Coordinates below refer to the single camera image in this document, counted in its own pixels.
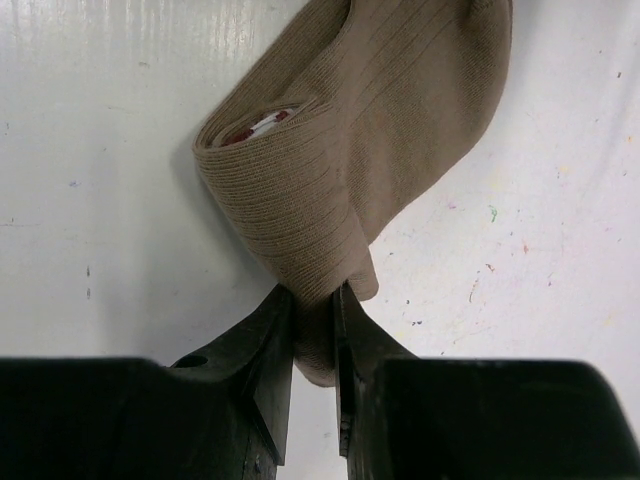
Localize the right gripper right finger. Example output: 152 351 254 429
331 283 416 458

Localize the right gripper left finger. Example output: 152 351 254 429
171 285 294 465

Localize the brown striped sock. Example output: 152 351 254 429
193 1 513 387

